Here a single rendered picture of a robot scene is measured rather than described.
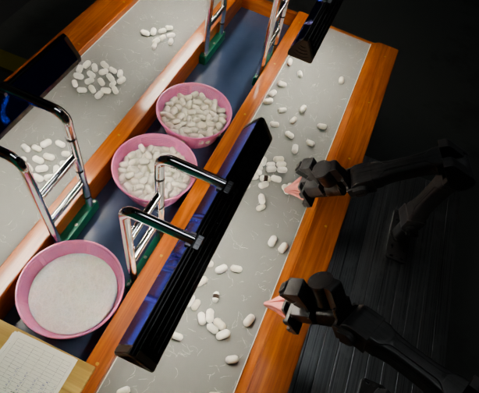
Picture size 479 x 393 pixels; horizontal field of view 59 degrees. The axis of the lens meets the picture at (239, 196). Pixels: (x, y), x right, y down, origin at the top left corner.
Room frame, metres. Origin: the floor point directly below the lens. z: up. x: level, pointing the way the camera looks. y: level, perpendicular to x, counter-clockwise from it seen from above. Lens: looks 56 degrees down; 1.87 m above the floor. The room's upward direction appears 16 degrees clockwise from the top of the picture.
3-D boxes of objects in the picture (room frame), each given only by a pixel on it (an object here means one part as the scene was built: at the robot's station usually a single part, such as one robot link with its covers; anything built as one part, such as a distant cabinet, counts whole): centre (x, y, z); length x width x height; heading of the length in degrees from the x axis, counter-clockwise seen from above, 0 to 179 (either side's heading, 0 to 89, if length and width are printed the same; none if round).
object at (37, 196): (0.53, 0.52, 0.90); 0.20 x 0.19 x 0.45; 171
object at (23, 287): (0.32, 0.35, 0.72); 0.27 x 0.27 x 0.10
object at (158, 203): (0.46, 0.13, 0.90); 0.20 x 0.19 x 0.45; 171
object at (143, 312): (0.45, 0.05, 1.08); 0.62 x 0.08 x 0.07; 171
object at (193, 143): (1.03, 0.24, 0.72); 0.27 x 0.27 x 0.10
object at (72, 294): (0.32, 0.35, 0.71); 0.22 x 0.22 x 0.06
